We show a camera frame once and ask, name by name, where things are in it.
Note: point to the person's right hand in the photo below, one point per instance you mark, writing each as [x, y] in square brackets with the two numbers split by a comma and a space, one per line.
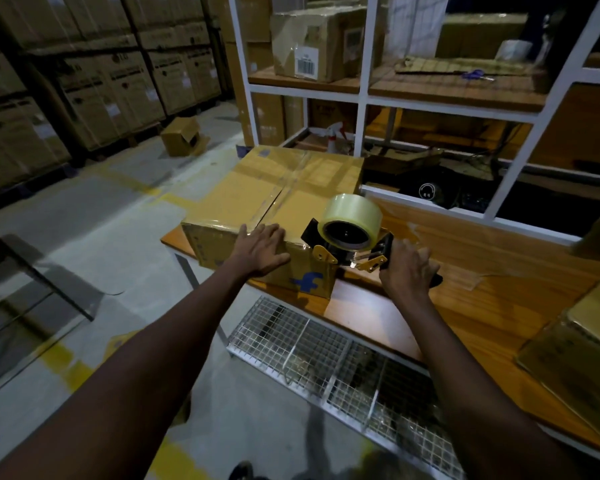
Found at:
[410, 277]

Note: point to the person's left hand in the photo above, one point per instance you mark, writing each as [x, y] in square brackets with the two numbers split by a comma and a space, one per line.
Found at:
[257, 254]

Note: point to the yellow cardboard box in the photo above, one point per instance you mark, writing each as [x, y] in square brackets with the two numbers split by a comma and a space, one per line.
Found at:
[240, 194]
[117, 343]

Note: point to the clear packing tape roll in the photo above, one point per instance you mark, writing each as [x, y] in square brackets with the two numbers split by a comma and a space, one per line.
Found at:
[352, 207]

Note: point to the yellow-brown cardboard box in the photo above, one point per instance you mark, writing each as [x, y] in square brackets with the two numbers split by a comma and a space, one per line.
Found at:
[580, 374]

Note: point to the person's right forearm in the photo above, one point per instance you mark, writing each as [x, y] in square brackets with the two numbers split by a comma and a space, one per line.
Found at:
[480, 409]

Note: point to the person's left forearm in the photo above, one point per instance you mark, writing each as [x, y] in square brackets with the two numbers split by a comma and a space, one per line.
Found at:
[120, 394]

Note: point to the tall labelled cardboard box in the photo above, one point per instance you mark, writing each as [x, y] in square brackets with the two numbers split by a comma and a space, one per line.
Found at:
[270, 119]

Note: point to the small box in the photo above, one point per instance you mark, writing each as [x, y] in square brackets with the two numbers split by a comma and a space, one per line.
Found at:
[177, 139]

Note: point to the tall plain cardboard box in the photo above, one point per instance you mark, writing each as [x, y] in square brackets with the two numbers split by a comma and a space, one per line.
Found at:
[294, 117]

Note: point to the printed brown cardboard box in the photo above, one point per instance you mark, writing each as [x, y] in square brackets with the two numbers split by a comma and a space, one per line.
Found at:
[330, 114]

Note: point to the flattened cardboard sheet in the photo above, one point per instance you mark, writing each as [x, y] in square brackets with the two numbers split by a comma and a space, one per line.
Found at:
[440, 66]

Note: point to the taped box with barcode label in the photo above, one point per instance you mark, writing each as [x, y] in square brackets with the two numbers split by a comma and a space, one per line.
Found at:
[320, 39]

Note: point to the wide brown cardboard box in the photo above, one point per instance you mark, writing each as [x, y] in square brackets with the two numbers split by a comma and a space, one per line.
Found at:
[245, 19]

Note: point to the orange wooden table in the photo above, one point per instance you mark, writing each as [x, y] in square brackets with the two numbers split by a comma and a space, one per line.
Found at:
[480, 304]

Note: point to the black round-logo device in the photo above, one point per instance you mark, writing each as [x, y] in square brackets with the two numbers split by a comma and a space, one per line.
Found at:
[428, 190]

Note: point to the blue pallet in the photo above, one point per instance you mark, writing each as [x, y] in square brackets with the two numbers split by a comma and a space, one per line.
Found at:
[243, 150]

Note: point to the white spray bottle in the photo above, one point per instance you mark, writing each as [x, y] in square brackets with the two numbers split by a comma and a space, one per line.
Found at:
[334, 142]

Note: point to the dark-legged table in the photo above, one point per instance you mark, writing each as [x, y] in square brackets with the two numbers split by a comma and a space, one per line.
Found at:
[75, 294]

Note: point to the wooden shelf board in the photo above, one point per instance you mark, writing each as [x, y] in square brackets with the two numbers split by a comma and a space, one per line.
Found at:
[455, 92]

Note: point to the blue scissors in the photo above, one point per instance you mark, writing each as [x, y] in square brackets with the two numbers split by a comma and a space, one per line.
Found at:
[472, 74]

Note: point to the large brown background carton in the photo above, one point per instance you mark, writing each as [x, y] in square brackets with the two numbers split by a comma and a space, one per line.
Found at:
[480, 37]

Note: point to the white metal shelf frame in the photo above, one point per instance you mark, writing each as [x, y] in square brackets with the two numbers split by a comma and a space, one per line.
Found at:
[305, 93]

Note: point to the wall of stacked cartons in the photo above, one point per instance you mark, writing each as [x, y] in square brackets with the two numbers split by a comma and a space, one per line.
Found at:
[80, 94]

